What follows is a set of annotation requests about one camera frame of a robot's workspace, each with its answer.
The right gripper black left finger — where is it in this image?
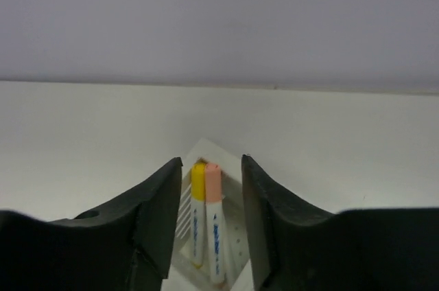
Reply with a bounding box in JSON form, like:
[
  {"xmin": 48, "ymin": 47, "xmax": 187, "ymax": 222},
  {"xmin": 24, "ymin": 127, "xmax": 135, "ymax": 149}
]
[{"xmin": 1, "ymin": 157, "xmax": 182, "ymax": 290}]

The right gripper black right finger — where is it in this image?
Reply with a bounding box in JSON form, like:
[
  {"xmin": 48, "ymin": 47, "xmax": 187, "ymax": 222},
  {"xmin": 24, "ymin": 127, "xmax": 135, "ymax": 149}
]
[{"xmin": 241, "ymin": 155, "xmax": 438, "ymax": 290}]

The salmon capped white marker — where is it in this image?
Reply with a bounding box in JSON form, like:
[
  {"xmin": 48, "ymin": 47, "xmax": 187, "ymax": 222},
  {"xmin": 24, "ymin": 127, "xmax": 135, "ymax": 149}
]
[{"xmin": 205, "ymin": 163, "xmax": 226, "ymax": 287}]

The yellow capped white marker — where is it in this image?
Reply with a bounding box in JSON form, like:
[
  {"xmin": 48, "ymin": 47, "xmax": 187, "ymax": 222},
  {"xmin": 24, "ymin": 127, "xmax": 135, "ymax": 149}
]
[{"xmin": 191, "ymin": 163, "xmax": 206, "ymax": 268}]

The white two-compartment pen holder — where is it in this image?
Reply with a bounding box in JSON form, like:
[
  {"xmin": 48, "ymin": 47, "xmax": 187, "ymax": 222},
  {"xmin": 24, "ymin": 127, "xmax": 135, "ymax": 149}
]
[{"xmin": 162, "ymin": 139, "xmax": 253, "ymax": 290}]

